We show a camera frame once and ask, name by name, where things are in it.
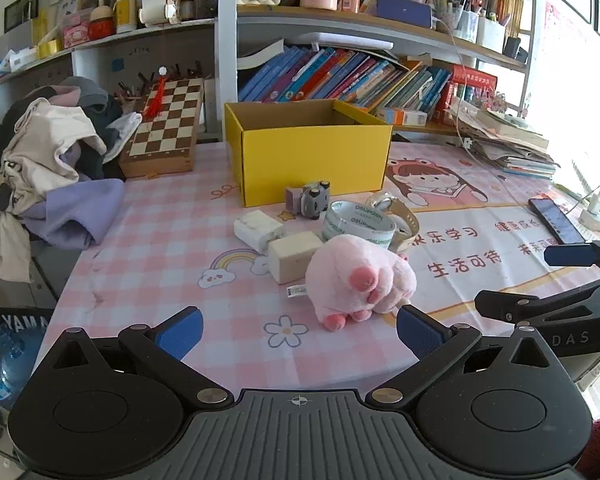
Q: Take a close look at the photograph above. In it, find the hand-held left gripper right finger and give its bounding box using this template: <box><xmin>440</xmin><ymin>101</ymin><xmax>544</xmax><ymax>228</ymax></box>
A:
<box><xmin>365</xmin><ymin>304</ymin><xmax>563</xmax><ymax>409</ymax></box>

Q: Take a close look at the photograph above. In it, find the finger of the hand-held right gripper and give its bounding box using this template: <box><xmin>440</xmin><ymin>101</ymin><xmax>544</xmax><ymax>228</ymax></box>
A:
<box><xmin>474</xmin><ymin>276</ymin><xmax>600</xmax><ymax>325</ymax></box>
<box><xmin>543</xmin><ymin>234</ymin><xmax>600</xmax><ymax>281</ymax></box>

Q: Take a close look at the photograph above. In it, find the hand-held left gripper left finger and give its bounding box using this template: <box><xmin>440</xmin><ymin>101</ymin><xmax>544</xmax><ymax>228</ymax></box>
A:
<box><xmin>45</xmin><ymin>305</ymin><xmax>236</xmax><ymax>411</ymax></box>

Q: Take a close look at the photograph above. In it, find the pink plush paw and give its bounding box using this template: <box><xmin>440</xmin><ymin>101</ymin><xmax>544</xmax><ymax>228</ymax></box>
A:
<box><xmin>305</xmin><ymin>234</ymin><xmax>417</xmax><ymax>332</ymax></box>

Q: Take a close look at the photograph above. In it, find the white cube charger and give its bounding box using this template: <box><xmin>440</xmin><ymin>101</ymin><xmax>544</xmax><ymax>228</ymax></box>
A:
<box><xmin>267</xmin><ymin>231</ymin><xmax>325</xmax><ymax>285</ymax></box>

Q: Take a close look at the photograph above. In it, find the yellow cardboard box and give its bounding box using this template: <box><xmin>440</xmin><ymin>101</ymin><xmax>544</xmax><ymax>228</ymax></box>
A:
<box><xmin>223</xmin><ymin>99</ymin><xmax>394</xmax><ymax>208</ymax></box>

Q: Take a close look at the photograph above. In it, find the black smartphone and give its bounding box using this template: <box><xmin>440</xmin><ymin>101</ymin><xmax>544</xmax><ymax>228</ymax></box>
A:
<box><xmin>527</xmin><ymin>197</ymin><xmax>587</xmax><ymax>245</ymax></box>

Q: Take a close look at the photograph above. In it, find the pink checked printed tablecloth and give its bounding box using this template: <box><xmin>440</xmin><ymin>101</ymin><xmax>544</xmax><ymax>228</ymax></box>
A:
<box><xmin>32</xmin><ymin>140</ymin><xmax>600</xmax><ymax>396</ymax></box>

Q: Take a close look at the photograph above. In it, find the clear tape roll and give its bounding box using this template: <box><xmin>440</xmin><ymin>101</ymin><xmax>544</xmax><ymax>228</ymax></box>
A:
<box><xmin>322</xmin><ymin>200</ymin><xmax>397</xmax><ymax>252</ymax></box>

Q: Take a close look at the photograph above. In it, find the stack of books and papers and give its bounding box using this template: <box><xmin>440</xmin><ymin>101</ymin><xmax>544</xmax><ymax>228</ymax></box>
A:
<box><xmin>447</xmin><ymin>97</ymin><xmax>561</xmax><ymax>181</ymax></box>

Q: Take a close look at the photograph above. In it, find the white wrapped charger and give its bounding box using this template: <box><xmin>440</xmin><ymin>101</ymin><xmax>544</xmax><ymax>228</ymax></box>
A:
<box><xmin>233</xmin><ymin>210</ymin><xmax>286</xmax><ymax>252</ymax></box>

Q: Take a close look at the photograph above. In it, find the lavender garment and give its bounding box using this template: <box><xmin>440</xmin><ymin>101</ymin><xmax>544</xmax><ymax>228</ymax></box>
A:
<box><xmin>20</xmin><ymin>177</ymin><xmax>126</xmax><ymax>250</ymax></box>

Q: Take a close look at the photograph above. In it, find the black instrument case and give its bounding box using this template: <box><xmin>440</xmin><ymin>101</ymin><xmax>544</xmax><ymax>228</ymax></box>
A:
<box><xmin>0</xmin><ymin>305</ymin><xmax>56</xmax><ymax>335</ymax></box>

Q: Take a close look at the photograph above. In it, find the grey toy car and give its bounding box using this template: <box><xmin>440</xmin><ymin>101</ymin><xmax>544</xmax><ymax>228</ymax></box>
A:
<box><xmin>300</xmin><ymin>179</ymin><xmax>332</xmax><ymax>221</ymax></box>

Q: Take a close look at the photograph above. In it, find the small purple block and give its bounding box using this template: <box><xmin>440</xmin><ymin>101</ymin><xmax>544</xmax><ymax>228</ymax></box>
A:
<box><xmin>285</xmin><ymin>186</ymin><xmax>306</xmax><ymax>216</ymax></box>

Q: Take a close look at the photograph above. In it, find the clear water bottle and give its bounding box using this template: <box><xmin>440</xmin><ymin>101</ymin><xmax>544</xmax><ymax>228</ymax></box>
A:
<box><xmin>0</xmin><ymin>325</ymin><xmax>43</xmax><ymax>411</ymax></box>

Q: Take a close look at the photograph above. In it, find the red book box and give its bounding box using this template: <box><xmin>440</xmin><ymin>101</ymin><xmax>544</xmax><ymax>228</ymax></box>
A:
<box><xmin>452</xmin><ymin>65</ymin><xmax>498</xmax><ymax>107</ymax></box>

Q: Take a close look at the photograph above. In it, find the wooden chessboard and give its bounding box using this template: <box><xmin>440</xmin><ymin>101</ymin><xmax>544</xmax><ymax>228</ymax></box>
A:
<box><xmin>118</xmin><ymin>78</ymin><xmax>204</xmax><ymax>179</ymax></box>

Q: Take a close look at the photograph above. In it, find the black cup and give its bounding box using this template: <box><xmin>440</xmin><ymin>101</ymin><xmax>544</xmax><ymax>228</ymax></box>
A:
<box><xmin>503</xmin><ymin>36</ymin><xmax>529</xmax><ymax>60</ymax></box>

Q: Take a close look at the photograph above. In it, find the orange and white small box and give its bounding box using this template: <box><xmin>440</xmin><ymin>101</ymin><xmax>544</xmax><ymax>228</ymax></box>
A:
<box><xmin>375</xmin><ymin>106</ymin><xmax>428</xmax><ymax>127</ymax></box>

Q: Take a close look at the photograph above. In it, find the white pen holder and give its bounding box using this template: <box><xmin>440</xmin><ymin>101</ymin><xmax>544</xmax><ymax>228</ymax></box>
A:
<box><xmin>476</xmin><ymin>17</ymin><xmax>507</xmax><ymax>54</ymax></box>

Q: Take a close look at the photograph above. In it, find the pile of clothes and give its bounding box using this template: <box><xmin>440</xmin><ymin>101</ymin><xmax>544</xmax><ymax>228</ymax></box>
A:
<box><xmin>0</xmin><ymin>97</ymin><xmax>108</xmax><ymax>283</ymax></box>

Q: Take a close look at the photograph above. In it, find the red tassel ornament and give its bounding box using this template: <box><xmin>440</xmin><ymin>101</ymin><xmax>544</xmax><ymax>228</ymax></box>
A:
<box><xmin>145</xmin><ymin>66</ymin><xmax>170</xmax><ymax>120</ymax></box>

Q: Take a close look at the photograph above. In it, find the dark clothing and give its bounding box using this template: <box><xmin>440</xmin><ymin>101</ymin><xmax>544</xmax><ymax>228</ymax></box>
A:
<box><xmin>47</xmin><ymin>76</ymin><xmax>143</xmax><ymax>181</ymax></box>

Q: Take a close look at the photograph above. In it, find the row of colourful books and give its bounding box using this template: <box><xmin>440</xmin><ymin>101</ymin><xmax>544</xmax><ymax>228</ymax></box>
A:
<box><xmin>237</xmin><ymin>45</ymin><xmax>453</xmax><ymax>116</ymax></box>

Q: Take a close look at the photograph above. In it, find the blue box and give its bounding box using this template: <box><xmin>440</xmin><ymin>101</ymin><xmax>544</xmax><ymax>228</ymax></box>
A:
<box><xmin>376</xmin><ymin>0</ymin><xmax>433</xmax><ymax>29</ymax></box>

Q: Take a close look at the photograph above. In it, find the white bookshelf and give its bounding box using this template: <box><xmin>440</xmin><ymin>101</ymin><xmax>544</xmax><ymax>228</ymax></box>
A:
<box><xmin>0</xmin><ymin>0</ymin><xmax>548</xmax><ymax>143</ymax></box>

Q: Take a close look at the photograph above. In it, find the pink storage box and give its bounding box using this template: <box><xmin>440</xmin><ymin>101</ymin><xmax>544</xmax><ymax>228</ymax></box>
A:
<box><xmin>62</xmin><ymin>22</ymin><xmax>91</xmax><ymax>50</ymax></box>

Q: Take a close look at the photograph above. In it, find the white flask yellow label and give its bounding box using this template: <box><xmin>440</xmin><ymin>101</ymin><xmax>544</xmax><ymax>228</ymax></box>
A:
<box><xmin>115</xmin><ymin>0</ymin><xmax>138</xmax><ymax>34</ymax></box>

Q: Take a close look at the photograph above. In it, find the beige strap wristwatch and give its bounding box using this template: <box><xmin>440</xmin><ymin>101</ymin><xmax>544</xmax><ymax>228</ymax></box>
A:
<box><xmin>369</xmin><ymin>191</ymin><xmax>421</xmax><ymax>253</ymax></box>

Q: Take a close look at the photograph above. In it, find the white cable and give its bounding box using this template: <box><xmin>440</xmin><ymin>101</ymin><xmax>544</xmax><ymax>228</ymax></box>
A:
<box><xmin>432</xmin><ymin>12</ymin><xmax>473</xmax><ymax>151</ymax></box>

